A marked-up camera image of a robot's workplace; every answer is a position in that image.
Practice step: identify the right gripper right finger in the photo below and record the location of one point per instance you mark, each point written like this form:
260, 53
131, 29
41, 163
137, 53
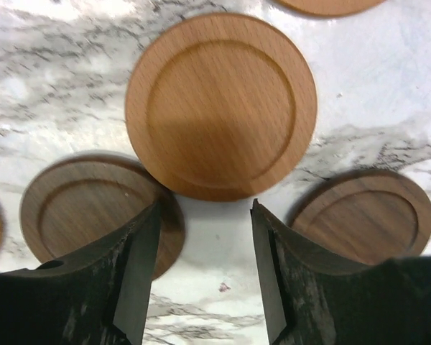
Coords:
313, 296

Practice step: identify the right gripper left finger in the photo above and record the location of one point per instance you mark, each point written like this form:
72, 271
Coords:
98, 294

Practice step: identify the dark wood coaster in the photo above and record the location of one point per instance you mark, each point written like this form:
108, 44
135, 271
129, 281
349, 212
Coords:
366, 216
81, 199

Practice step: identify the light wood coaster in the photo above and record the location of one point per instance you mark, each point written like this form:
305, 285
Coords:
221, 107
330, 8

